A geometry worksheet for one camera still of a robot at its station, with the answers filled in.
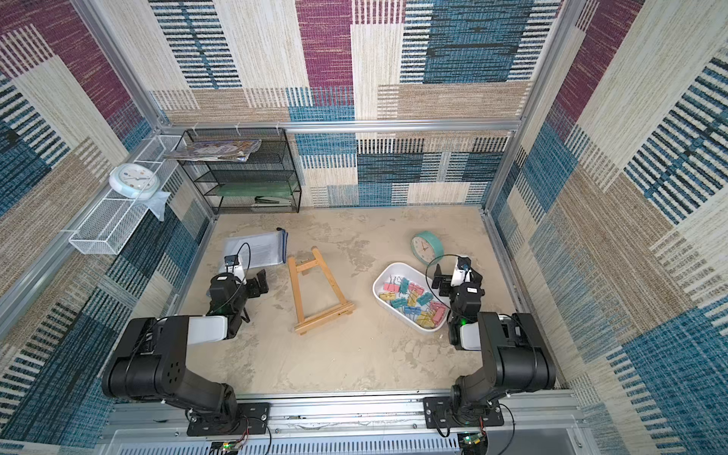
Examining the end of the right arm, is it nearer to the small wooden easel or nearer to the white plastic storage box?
the white plastic storage box

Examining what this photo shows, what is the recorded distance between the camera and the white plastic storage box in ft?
2.94

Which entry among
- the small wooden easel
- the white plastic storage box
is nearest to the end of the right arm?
the white plastic storage box
